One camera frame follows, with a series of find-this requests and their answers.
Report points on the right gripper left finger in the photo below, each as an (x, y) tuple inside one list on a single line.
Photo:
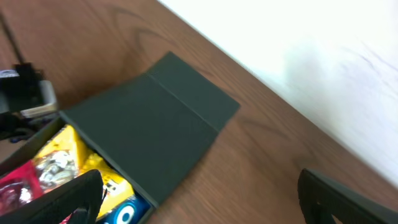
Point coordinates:
[(79, 200)]

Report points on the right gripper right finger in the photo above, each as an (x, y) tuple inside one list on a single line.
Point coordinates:
[(324, 200)]

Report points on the yellow Hacks candy bag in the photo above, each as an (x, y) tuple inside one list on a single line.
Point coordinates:
[(66, 157)]

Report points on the blue Oreo cookie pack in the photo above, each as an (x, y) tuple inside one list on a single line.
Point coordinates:
[(129, 211)]

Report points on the red Hacks candy bag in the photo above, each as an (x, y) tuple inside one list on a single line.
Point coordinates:
[(19, 187)]

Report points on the dark green open box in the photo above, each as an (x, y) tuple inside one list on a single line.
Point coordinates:
[(152, 130)]

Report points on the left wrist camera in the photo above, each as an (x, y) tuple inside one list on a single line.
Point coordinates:
[(25, 91)]

